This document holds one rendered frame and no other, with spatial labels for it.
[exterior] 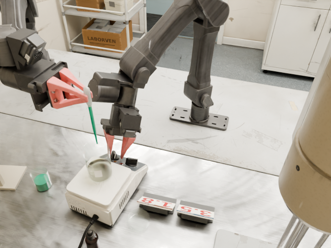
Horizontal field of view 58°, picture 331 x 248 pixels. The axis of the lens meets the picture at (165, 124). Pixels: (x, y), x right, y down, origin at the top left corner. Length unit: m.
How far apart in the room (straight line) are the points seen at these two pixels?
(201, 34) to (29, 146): 0.62
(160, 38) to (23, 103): 0.65
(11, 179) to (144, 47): 0.51
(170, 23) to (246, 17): 2.84
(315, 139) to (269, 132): 0.77
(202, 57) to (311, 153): 0.62
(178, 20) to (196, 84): 0.23
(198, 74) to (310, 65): 2.33
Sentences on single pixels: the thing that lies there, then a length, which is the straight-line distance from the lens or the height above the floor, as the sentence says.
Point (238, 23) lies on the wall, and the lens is 3.61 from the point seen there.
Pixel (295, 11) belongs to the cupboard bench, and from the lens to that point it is 2.94.
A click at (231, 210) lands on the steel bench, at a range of 0.82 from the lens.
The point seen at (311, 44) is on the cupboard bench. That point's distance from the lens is 3.07.
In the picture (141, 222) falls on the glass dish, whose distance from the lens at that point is 0.78.
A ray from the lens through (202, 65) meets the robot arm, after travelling 0.89.
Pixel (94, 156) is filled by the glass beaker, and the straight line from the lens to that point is 0.76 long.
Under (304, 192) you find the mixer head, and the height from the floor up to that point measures 1.33.
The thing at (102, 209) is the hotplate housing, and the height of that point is 0.97.
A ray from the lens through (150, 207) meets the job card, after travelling 0.78.
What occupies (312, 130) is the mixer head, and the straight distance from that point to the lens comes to 0.30.
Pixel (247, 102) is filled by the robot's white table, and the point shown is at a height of 0.90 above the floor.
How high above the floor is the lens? 1.57
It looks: 41 degrees down
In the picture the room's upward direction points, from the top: 1 degrees clockwise
